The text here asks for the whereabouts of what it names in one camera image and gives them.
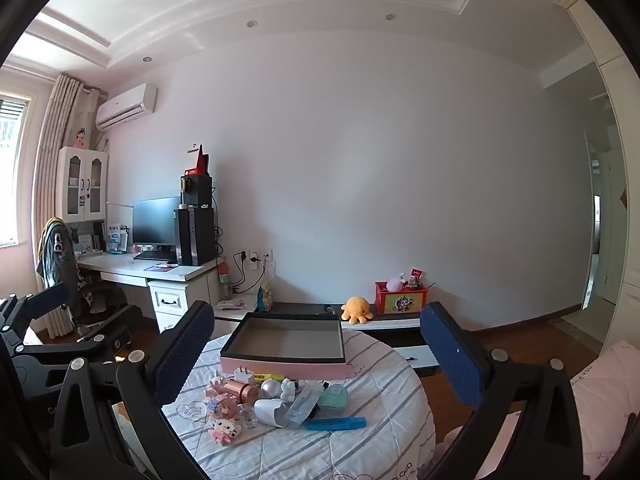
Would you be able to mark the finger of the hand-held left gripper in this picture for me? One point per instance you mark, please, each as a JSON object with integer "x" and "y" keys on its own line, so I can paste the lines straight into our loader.
{"x": 55, "y": 355}
{"x": 47, "y": 299}

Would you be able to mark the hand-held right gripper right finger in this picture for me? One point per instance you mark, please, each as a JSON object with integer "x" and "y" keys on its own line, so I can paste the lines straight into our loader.
{"x": 455, "y": 355}

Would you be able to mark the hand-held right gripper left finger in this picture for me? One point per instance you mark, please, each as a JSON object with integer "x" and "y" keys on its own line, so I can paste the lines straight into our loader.
{"x": 182, "y": 350}

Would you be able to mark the small baby figurine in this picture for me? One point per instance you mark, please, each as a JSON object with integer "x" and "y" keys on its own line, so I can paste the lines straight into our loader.
{"x": 219, "y": 387}

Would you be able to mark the white charger plug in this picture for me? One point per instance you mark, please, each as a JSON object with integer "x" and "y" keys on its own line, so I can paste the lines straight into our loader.
{"x": 244, "y": 375}

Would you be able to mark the rose gold cylinder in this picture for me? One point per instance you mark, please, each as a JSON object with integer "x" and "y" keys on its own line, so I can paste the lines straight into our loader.
{"x": 239, "y": 390}

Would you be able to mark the colourful block figure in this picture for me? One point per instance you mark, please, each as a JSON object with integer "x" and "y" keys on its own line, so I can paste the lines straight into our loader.
{"x": 223, "y": 407}

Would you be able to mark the yellow highlighter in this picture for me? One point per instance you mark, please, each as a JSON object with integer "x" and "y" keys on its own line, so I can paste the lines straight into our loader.
{"x": 270, "y": 377}

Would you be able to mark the pink white block figure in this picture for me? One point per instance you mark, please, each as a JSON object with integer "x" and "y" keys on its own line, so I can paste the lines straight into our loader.
{"x": 226, "y": 431}

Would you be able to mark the small clear jar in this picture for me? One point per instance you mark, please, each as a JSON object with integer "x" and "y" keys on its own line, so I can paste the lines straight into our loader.
{"x": 248, "y": 415}

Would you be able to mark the silver ball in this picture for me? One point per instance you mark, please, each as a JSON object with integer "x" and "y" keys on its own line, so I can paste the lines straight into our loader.
{"x": 271, "y": 388}

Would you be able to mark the pink box with dark inside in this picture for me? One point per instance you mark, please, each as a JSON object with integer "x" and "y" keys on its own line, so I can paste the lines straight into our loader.
{"x": 285, "y": 342}

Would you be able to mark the mint green container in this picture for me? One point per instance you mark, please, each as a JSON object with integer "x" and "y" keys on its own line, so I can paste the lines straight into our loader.
{"x": 332, "y": 400}

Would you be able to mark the clear plastic case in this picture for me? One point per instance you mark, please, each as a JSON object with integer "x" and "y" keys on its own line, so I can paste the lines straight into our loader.
{"x": 305, "y": 405}

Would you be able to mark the blue highlighter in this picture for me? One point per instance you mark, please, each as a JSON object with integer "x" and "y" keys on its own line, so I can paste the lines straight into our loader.
{"x": 335, "y": 423}

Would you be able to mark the dark jacket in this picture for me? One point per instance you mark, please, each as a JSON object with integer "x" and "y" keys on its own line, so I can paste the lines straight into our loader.
{"x": 55, "y": 255}

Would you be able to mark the black office chair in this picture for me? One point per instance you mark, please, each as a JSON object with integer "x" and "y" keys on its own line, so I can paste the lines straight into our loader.
{"x": 100, "y": 300}

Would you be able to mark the white desk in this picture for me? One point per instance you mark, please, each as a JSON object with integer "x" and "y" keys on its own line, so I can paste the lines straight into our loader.
{"x": 180, "y": 295}

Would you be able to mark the pink white packet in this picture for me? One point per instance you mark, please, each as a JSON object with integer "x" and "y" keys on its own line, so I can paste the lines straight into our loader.
{"x": 230, "y": 304}

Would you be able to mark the black white low cabinet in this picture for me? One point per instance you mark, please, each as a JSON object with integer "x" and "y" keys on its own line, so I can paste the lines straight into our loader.
{"x": 390, "y": 322}

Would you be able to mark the red storage box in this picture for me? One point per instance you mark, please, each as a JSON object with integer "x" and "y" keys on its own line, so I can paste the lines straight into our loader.
{"x": 402, "y": 301}

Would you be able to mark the orange capped bottle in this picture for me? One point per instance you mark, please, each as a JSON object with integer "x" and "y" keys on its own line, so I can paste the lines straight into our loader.
{"x": 224, "y": 280}

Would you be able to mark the pink mouse pad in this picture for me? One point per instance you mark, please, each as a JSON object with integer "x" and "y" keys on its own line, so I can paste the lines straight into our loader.
{"x": 161, "y": 267}

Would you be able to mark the blue box on stand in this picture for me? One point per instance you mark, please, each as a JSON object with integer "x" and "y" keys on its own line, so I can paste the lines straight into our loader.
{"x": 116, "y": 241}

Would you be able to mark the pink plush toy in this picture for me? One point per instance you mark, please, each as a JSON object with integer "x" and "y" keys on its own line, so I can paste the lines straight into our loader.
{"x": 396, "y": 282}

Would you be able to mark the blue yellow snack bag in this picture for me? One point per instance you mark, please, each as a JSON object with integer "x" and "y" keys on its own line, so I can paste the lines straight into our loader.
{"x": 265, "y": 299}

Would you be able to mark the black keyboard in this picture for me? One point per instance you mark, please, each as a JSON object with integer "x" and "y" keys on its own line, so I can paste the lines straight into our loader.
{"x": 155, "y": 256}

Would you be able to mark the orange octopus plush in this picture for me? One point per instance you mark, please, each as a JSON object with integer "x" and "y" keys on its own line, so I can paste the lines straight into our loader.
{"x": 357, "y": 310}

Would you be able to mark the black computer tower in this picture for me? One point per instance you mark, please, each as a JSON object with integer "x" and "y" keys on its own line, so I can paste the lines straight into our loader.
{"x": 195, "y": 237}

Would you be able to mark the white glass-door cabinet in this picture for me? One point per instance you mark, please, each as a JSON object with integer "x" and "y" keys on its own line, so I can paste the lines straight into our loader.
{"x": 82, "y": 182}

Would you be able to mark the black monitor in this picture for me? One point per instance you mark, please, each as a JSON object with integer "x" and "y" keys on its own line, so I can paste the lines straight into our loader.
{"x": 155, "y": 220}

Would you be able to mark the window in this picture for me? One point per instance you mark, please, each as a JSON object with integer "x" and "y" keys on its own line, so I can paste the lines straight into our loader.
{"x": 12, "y": 170}

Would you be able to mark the beige curtain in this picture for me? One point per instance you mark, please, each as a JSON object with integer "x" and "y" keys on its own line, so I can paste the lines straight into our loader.
{"x": 57, "y": 160}

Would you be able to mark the pale pink bedding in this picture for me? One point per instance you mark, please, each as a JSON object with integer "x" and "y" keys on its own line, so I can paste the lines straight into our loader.
{"x": 607, "y": 400}

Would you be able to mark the black speaker box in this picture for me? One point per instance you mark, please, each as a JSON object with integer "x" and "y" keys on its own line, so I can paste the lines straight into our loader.
{"x": 196, "y": 191}

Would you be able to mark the pink doll figure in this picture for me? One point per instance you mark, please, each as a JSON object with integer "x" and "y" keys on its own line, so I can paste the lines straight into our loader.
{"x": 80, "y": 138}

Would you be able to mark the red desk calendar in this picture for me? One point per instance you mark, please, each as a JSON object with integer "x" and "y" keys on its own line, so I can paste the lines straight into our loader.
{"x": 201, "y": 162}

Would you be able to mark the white door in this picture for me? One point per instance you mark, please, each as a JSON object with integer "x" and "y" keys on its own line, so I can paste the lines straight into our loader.
{"x": 612, "y": 230}

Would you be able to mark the white air conditioner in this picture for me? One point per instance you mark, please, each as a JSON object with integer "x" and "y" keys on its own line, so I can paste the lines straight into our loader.
{"x": 125, "y": 105}

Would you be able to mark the red door decoration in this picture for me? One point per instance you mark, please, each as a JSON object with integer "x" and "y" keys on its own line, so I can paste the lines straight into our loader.
{"x": 623, "y": 197}

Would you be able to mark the white wardrobe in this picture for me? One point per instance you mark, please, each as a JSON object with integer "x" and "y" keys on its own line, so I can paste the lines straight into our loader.
{"x": 615, "y": 35}

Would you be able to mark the white wall outlets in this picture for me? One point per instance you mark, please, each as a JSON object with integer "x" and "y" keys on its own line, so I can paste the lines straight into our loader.
{"x": 255, "y": 256}

